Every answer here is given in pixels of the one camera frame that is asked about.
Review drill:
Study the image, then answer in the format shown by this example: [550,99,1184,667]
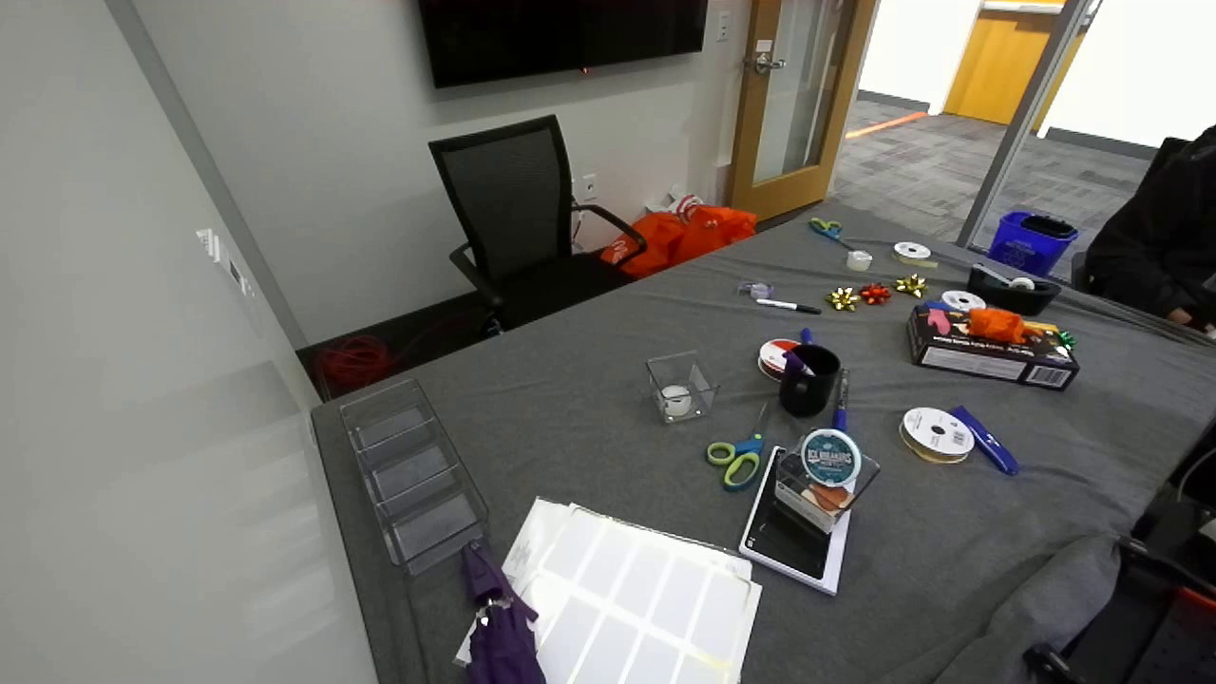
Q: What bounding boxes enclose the clear box with supplies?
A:
[768,440,887,536]

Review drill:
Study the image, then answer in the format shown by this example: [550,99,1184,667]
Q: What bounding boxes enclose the black office chair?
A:
[426,109,652,334]

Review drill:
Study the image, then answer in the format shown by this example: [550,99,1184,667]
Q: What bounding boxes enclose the red cable coil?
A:
[313,334,398,397]

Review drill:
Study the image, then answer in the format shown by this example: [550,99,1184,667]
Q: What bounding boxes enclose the black cardboard box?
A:
[904,301,1082,397]

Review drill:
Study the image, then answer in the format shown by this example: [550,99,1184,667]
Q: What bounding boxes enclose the black marker white cap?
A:
[757,294,825,321]

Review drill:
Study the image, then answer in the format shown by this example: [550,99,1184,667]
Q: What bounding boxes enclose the wooden door with glass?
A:
[722,0,887,225]

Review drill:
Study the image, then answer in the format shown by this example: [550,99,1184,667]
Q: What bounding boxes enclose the white tablet black screen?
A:
[738,440,856,601]

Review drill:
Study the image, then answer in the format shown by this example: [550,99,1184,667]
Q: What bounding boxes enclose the orange and white ribbon spool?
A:
[751,334,811,383]

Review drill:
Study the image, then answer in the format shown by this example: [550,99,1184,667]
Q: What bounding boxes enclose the black wall television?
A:
[415,0,716,93]

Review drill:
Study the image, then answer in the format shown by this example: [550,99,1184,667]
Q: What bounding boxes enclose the green and blue scissors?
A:
[703,401,776,493]
[804,212,859,256]

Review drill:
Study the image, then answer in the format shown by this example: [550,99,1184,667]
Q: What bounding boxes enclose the yellow wooden door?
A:
[941,0,1070,128]

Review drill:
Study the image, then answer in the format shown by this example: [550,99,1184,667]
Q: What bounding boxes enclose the orange ribbon bow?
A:
[961,306,1035,350]

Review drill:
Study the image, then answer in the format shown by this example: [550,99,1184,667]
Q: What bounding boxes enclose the clear plastic cube box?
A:
[643,350,719,430]

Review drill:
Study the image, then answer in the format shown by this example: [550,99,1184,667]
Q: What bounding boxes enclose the orange bag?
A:
[597,201,759,282]

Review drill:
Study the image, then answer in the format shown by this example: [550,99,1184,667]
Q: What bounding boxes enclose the clear organizer tray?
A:
[339,383,489,582]

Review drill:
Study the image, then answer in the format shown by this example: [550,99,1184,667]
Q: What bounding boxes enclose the person in black clothing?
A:
[1074,123,1216,334]

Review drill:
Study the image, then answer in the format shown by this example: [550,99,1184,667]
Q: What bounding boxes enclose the blue bin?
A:
[985,204,1082,282]

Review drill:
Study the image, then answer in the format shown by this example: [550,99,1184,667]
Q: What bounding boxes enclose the grey tablecloth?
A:
[308,197,1216,684]

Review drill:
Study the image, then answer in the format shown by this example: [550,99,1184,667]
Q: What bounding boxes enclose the blue capped marker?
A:
[945,402,1025,479]

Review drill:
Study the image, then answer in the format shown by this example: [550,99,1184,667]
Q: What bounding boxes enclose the grey metal partition post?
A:
[952,0,1107,253]

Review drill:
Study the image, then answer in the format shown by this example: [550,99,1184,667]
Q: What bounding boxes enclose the black mug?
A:
[776,343,844,421]

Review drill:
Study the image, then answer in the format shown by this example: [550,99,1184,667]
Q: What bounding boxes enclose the purple cloth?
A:
[453,540,550,684]

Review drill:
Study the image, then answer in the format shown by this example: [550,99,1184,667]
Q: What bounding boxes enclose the black tape dispenser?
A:
[964,259,1064,321]

